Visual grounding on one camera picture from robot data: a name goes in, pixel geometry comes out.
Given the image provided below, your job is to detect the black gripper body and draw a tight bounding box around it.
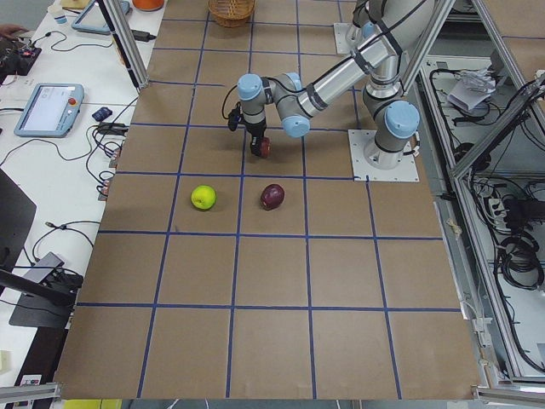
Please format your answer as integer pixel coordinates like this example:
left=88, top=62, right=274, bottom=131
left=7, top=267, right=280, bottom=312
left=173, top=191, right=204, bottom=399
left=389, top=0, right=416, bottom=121
left=245, top=119, right=267, bottom=144

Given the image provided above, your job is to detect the red apple with yellow patch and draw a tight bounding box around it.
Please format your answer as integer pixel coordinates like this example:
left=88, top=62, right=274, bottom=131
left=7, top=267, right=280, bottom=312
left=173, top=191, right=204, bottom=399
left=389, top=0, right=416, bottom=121
left=258, top=137, right=271, bottom=158

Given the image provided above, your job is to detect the dark red apple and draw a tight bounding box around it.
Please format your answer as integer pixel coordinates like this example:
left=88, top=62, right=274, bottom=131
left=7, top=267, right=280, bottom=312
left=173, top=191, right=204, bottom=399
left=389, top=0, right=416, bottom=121
left=260, top=183, right=285, bottom=210

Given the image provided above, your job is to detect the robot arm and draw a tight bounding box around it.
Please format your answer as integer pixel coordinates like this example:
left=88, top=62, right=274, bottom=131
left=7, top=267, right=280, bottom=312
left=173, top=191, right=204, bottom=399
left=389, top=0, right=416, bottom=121
left=226, top=1, right=435, bottom=170

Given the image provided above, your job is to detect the woven wicker basket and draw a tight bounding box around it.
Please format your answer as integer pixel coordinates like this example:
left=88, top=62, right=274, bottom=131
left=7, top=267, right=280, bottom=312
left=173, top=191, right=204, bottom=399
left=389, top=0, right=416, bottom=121
left=208, top=0, right=255, bottom=28

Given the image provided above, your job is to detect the green apple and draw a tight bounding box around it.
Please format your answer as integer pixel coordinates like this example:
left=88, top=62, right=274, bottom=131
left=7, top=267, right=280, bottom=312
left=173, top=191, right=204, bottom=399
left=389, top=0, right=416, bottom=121
left=191, top=185, right=216, bottom=210

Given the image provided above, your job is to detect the black power adapter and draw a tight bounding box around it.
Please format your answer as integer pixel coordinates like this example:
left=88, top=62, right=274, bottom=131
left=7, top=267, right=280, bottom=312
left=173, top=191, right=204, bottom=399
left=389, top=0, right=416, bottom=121
left=131, top=29, right=157, bottom=43

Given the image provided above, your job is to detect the orange bucket with grey lid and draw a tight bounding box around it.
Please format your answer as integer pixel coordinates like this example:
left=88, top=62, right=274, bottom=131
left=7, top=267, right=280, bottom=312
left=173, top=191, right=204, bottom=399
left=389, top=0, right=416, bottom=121
left=132, top=0, right=165, bottom=12

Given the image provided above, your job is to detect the blue teach pendant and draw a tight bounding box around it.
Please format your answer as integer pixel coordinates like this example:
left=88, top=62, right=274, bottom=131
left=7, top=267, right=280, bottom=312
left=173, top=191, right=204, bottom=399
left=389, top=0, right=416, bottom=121
left=71, top=1, right=111, bottom=35
left=14, top=83, right=85, bottom=138

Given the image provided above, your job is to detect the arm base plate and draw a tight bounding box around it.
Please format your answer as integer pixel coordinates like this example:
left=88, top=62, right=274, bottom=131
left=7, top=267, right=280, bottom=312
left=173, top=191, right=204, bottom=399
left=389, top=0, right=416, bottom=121
left=333, top=22, right=361, bottom=55
left=348, top=130, right=420, bottom=182

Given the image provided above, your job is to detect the aluminium frame post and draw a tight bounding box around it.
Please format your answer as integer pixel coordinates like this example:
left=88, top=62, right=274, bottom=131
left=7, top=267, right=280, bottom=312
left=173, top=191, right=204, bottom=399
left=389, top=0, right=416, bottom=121
left=97, top=0, right=149, bottom=89

